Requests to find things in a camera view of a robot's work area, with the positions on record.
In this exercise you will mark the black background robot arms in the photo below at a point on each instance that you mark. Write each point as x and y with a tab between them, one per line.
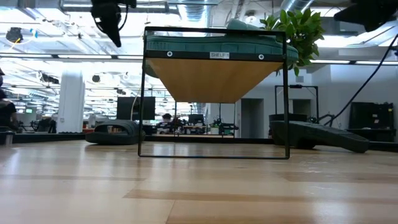
225	128

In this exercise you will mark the black metal rack frame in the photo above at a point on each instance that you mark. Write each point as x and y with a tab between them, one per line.
295	86

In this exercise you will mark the wooden shelf with black frame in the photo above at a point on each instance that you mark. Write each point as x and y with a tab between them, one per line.
211	81

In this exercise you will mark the black cabinet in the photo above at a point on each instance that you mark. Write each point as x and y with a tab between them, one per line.
371	121

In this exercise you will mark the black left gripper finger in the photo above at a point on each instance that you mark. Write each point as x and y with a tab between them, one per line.
113	31

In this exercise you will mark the person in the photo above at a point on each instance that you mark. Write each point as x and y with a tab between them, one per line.
6	112
167	118

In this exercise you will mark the green leafy plant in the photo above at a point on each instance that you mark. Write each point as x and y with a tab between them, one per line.
301	31

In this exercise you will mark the black background monitor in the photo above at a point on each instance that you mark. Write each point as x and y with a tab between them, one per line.
127	109

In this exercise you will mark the silver ventilation duct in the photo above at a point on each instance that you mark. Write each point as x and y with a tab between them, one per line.
196	15

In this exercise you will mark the white building column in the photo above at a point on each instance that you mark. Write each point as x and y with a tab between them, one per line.
71	102

